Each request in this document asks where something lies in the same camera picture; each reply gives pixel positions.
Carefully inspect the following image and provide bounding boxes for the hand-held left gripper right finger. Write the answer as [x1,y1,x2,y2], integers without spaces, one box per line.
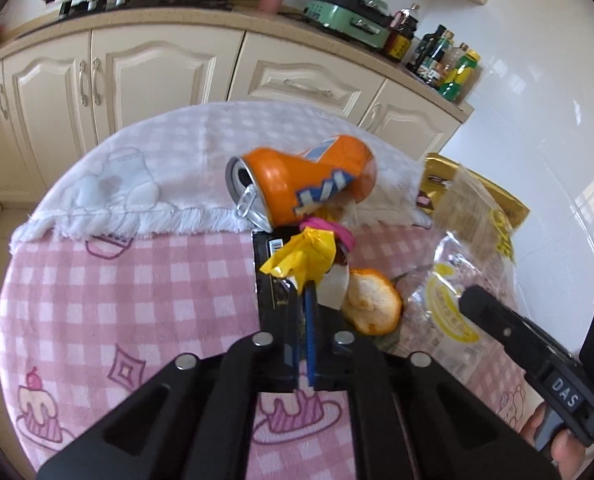
[303,284,558,480]

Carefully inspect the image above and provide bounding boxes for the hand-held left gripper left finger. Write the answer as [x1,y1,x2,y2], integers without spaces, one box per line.
[36,280,307,480]

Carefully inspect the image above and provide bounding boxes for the yellow wrapper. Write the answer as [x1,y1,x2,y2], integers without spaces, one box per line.
[259,227,339,294]

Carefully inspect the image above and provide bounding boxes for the person's right hand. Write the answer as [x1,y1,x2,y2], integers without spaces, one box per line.
[521,404,586,480]

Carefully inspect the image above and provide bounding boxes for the white paper scrap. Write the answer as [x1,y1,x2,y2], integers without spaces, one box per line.
[319,265,351,311]

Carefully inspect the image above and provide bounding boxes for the clear packet yellow print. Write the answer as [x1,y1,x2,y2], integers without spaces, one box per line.
[401,232,521,377]

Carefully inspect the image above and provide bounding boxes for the orange peel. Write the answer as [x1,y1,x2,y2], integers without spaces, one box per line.
[340,268,403,337]

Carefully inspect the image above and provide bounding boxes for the black packet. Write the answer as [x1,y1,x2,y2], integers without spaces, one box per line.
[251,230,299,334]

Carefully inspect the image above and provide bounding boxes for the pink candy wrapper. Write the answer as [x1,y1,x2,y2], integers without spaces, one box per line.
[299,217,357,257]

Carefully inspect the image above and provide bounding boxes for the gold snack bag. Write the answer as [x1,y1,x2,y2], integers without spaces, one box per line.
[416,152,530,262]

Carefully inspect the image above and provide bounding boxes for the pink checked tablecloth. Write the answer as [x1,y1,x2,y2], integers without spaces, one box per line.
[0,101,544,480]

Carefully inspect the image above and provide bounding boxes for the orange soda can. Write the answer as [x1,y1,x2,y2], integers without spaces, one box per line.
[225,133,379,229]

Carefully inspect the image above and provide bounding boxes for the white fringed cloth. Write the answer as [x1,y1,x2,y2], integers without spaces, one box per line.
[9,101,429,257]

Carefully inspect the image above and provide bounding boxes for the green yellow bottle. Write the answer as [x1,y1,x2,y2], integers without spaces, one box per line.
[437,50,480,104]

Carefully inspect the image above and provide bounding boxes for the amber oil bottle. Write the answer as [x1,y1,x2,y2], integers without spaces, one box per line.
[443,41,470,78]

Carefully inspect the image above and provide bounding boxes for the dark glass bottle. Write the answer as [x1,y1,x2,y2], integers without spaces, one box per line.
[406,24,448,80]

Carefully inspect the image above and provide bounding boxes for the cream lower kitchen cabinets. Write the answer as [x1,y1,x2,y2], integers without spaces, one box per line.
[0,6,476,202]

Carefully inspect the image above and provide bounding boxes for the large soy sauce bottle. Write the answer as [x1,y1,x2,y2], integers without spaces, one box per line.
[382,3,421,64]

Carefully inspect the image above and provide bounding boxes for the green electric cooker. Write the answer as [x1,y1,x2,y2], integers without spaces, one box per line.
[302,0,396,50]

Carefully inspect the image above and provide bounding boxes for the black gas stove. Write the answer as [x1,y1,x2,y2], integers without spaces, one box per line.
[39,0,236,22]

